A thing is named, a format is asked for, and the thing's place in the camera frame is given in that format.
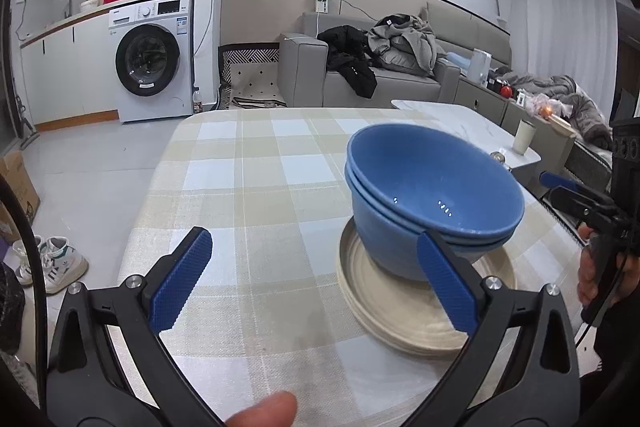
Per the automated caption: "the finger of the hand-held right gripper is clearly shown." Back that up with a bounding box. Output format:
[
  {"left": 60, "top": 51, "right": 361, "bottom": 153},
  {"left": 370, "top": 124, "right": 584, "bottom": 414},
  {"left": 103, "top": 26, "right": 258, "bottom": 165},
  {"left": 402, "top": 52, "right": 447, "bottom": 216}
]
[
  {"left": 539, "top": 172, "right": 613, "bottom": 202},
  {"left": 549, "top": 186, "right": 627, "bottom": 230}
]

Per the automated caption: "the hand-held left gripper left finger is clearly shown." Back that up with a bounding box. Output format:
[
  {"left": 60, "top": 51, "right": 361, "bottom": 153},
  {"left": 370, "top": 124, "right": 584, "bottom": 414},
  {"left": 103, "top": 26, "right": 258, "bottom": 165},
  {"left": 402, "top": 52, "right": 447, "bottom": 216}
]
[{"left": 46, "top": 226, "right": 226, "bottom": 427}]

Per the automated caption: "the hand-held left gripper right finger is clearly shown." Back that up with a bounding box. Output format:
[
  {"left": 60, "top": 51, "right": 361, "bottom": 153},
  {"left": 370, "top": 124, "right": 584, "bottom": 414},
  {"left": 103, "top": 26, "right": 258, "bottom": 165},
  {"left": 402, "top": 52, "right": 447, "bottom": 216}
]
[{"left": 400, "top": 229, "right": 583, "bottom": 427}]

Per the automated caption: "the blue bowl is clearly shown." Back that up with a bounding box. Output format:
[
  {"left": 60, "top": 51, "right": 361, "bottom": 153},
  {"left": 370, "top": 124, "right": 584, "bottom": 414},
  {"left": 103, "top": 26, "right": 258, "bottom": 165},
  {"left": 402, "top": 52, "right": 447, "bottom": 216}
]
[
  {"left": 344, "top": 162, "right": 522, "bottom": 250},
  {"left": 346, "top": 123, "right": 526, "bottom": 242},
  {"left": 350, "top": 192, "right": 516, "bottom": 283}
]

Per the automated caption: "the cream plate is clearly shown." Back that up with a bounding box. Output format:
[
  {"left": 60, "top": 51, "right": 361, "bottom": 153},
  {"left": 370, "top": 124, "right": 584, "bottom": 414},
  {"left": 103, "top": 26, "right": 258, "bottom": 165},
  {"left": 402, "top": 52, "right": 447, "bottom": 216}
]
[
  {"left": 336, "top": 227, "right": 517, "bottom": 351},
  {"left": 340, "top": 257, "right": 503, "bottom": 356},
  {"left": 337, "top": 219, "right": 516, "bottom": 344}
]

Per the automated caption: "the person's right hand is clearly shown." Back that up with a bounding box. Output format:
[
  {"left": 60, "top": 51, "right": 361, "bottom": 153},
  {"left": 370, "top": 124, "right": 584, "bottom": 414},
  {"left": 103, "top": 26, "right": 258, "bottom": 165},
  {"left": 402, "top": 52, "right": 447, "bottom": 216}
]
[{"left": 576, "top": 224, "right": 634, "bottom": 309}]

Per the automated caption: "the person's left hand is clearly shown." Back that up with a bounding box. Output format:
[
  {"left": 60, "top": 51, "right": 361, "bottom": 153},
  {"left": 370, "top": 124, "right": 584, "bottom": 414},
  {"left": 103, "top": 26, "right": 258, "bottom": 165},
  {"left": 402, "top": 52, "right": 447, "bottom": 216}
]
[{"left": 224, "top": 390, "right": 299, "bottom": 427}]

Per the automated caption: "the cream cup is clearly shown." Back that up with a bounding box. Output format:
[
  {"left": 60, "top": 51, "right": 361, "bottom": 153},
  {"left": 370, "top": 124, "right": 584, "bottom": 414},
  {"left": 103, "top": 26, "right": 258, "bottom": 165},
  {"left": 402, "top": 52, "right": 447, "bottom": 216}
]
[{"left": 512, "top": 119, "right": 537, "bottom": 156}]

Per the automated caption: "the beige box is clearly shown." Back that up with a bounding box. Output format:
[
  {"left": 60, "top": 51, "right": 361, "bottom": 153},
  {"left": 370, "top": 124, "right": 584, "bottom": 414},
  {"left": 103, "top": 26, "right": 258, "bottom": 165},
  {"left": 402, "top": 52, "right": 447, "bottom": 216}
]
[{"left": 547, "top": 114, "right": 576, "bottom": 135}]

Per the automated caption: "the clear plastic bag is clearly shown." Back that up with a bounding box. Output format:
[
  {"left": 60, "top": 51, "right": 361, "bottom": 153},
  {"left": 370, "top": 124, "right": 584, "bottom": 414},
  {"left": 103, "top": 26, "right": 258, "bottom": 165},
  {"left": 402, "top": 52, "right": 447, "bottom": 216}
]
[{"left": 527, "top": 94, "right": 573, "bottom": 118}]

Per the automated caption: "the grey blanket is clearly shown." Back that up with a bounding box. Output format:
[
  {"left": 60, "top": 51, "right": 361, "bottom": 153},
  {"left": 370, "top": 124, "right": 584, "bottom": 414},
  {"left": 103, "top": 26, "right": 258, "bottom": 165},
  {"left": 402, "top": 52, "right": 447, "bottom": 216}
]
[{"left": 505, "top": 74, "right": 613, "bottom": 148}]

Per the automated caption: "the dark wooden cabinet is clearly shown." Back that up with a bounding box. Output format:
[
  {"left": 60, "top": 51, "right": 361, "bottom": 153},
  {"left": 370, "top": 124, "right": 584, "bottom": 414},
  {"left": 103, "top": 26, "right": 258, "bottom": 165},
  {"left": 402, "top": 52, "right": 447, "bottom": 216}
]
[{"left": 615, "top": 2, "right": 640, "bottom": 118}]

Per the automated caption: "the checked beige tablecloth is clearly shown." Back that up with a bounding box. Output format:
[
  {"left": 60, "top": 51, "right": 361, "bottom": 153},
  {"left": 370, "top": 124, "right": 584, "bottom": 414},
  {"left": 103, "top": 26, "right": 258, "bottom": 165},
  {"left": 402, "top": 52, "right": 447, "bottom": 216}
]
[{"left": 115, "top": 107, "right": 601, "bottom": 427}]

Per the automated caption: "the white sneaker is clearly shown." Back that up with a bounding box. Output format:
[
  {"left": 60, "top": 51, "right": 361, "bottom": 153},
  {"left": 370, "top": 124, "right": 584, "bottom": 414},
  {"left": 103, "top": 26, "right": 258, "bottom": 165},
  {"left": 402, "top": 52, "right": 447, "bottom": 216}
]
[
  {"left": 12, "top": 237, "right": 48, "bottom": 285},
  {"left": 37, "top": 236, "right": 89, "bottom": 294}
]

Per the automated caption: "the white marble coffee table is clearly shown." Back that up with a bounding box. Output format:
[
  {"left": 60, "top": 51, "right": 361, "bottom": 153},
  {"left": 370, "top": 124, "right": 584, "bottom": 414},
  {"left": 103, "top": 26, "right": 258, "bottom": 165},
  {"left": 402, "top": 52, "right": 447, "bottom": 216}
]
[{"left": 391, "top": 99, "right": 542, "bottom": 170}]

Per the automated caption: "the white humidifier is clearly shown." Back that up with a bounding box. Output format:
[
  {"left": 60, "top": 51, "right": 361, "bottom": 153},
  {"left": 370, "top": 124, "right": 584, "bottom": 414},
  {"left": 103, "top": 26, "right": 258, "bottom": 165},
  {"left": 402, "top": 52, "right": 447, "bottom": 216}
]
[{"left": 470, "top": 49, "right": 492, "bottom": 86}]

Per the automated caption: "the white curtain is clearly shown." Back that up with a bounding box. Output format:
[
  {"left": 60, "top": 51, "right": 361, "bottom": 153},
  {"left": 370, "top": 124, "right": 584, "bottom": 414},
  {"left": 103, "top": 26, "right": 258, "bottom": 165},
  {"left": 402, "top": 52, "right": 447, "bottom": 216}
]
[{"left": 520, "top": 0, "right": 621, "bottom": 112}]

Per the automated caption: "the black plastic bag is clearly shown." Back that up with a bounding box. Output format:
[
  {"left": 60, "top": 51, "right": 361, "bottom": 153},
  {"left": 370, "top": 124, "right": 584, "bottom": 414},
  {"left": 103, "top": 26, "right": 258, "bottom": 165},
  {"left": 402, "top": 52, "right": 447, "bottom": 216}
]
[{"left": 0, "top": 264, "right": 26, "bottom": 355}]

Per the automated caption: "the cardboard box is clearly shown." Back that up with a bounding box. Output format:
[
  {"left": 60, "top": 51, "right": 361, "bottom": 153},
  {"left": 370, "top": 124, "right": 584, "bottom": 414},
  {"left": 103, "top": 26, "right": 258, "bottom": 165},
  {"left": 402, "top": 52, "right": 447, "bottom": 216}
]
[{"left": 0, "top": 150, "right": 41, "bottom": 244}]

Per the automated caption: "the grey clothes pile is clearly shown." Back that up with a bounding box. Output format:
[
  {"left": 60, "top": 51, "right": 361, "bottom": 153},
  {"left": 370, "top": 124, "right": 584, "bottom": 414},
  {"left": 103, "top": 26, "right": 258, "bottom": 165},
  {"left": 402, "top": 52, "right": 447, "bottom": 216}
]
[{"left": 367, "top": 13, "right": 448, "bottom": 78}]

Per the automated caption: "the black white patterned mat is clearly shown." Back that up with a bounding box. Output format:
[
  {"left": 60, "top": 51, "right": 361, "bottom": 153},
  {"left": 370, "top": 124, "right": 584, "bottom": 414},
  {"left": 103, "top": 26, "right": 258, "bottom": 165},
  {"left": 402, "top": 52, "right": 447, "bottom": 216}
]
[{"left": 218, "top": 43, "right": 288, "bottom": 110}]

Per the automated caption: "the stick vacuum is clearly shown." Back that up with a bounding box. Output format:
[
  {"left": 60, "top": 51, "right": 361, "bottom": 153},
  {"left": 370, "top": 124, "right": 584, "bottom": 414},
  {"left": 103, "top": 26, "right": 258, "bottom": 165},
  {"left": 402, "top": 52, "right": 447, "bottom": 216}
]
[{"left": 12, "top": 94, "right": 38, "bottom": 140}]

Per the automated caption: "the grey sofa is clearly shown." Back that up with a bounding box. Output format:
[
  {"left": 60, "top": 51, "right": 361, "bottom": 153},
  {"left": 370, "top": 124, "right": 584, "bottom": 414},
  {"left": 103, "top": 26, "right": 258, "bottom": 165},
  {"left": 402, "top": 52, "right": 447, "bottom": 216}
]
[{"left": 279, "top": 4, "right": 616, "bottom": 148}]

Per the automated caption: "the white kitchen base cabinet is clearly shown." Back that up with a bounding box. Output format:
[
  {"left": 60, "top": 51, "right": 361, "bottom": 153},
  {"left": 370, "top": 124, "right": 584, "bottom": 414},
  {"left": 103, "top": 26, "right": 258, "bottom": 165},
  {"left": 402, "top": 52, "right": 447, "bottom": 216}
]
[{"left": 20, "top": 14, "right": 121, "bottom": 132}]

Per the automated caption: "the black jacket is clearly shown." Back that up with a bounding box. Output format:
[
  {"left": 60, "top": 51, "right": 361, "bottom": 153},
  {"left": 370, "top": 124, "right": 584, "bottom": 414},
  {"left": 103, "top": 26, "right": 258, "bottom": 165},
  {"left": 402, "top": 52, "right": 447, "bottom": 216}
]
[{"left": 317, "top": 25, "right": 378, "bottom": 98}]

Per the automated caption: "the white washing machine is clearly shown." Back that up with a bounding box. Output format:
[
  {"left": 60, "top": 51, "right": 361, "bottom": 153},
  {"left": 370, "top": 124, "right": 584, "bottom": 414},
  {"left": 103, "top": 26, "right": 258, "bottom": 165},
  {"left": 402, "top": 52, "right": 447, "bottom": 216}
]
[{"left": 109, "top": 0, "right": 196, "bottom": 124}]

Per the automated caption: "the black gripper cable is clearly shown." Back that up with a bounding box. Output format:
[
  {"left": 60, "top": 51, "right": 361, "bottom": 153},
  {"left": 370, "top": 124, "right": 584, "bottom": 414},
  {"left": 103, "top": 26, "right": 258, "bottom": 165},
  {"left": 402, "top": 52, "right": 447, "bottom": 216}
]
[{"left": 0, "top": 174, "right": 51, "bottom": 408}]

